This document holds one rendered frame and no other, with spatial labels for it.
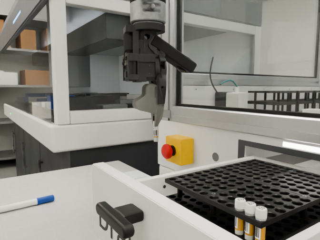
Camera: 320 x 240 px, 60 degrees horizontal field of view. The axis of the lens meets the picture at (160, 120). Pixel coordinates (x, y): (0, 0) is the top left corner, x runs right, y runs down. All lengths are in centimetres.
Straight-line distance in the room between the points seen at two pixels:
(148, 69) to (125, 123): 64
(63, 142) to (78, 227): 54
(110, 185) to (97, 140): 78
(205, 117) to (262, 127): 17
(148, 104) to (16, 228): 37
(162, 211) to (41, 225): 41
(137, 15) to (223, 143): 34
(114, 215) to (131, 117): 92
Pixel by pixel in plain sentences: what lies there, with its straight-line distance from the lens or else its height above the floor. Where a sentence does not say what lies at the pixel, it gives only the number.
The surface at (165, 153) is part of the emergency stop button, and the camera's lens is 73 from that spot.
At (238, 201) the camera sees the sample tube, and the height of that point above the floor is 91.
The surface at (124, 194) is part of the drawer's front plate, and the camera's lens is 35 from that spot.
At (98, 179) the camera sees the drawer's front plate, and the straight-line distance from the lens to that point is 42.
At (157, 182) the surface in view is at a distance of 47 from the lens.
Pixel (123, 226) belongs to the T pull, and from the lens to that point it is 28.
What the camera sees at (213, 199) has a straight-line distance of 37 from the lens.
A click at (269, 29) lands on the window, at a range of 62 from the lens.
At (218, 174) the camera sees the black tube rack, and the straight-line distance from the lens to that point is 48.
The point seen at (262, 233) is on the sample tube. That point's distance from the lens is 34.
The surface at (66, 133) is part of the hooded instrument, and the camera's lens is 111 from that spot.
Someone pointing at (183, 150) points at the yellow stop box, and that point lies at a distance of 73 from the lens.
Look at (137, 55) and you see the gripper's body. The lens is 57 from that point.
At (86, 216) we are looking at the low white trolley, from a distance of 67.
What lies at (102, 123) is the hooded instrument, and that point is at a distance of 115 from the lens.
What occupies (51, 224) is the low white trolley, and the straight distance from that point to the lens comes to 66.
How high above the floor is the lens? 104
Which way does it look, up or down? 6 degrees down
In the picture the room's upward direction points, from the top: straight up
